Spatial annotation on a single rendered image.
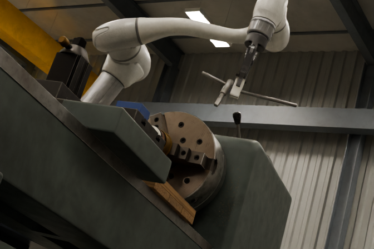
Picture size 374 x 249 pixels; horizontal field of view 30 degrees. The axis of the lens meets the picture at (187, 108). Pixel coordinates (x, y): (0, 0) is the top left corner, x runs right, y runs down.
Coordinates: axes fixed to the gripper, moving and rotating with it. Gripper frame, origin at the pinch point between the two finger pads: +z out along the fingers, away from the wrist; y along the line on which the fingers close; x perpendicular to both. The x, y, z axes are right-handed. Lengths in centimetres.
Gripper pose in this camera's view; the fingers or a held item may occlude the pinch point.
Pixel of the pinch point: (237, 88)
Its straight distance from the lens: 235.0
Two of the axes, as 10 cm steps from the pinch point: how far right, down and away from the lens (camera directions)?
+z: -3.8, 8.7, -3.2
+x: -9.3, -3.5, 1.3
